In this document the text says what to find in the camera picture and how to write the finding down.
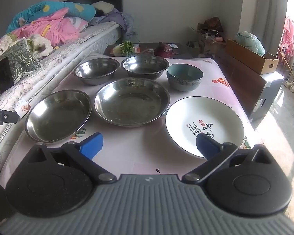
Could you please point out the grey purple clothing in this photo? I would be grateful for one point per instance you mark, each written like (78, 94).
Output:
(120, 19)

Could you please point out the white ceramic plate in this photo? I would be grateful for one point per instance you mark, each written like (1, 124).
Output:
(205, 115)

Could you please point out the pink printed tablecloth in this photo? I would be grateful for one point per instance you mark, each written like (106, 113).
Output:
(137, 149)

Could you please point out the small stainless steel bowl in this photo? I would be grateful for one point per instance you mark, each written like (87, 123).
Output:
(96, 71)
(145, 66)

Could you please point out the pink hanging garment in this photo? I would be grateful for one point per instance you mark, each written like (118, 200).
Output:
(288, 36)

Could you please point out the green leaf print pillow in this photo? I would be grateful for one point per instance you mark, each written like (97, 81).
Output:
(22, 56)

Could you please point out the pile of cardboard boxes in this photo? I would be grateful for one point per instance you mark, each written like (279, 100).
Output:
(209, 36)

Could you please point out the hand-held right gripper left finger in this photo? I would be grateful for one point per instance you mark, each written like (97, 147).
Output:
(93, 144)

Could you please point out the large steel bowl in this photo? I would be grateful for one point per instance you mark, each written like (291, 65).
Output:
(58, 117)

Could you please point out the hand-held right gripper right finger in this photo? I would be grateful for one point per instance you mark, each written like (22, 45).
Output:
(205, 145)

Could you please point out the large grey carton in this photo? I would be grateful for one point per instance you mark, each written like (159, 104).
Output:
(267, 90)

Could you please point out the red onion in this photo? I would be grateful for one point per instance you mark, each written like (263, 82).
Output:
(163, 51)

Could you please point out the white shoes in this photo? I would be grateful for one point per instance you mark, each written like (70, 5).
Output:
(292, 86)

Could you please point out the white quilted mattress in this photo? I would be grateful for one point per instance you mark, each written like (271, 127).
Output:
(71, 51)

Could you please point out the white pillow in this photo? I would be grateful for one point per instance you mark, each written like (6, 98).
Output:
(103, 6)

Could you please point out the pink quilt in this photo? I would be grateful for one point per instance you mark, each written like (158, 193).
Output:
(54, 29)

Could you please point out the black smartphone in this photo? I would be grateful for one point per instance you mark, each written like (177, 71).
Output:
(4, 76)

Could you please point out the white fluffy cloth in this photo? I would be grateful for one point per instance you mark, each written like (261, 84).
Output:
(41, 44)

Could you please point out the teal ceramic bowl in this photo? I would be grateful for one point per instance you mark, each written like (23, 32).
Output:
(185, 77)

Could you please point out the shallow stainless steel plate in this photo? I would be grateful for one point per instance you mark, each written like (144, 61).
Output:
(132, 102)

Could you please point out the wooden broom stick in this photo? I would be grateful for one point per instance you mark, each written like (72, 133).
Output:
(285, 62)

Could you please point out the green plastic bag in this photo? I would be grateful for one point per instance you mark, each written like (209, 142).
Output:
(251, 41)

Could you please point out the napa cabbage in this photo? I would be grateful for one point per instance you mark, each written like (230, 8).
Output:
(125, 48)

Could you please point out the black product box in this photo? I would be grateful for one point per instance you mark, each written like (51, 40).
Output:
(143, 47)

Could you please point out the long open cardboard box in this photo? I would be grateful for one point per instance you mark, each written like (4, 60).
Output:
(250, 57)

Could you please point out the mattress paper tag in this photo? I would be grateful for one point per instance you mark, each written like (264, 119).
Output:
(22, 107)

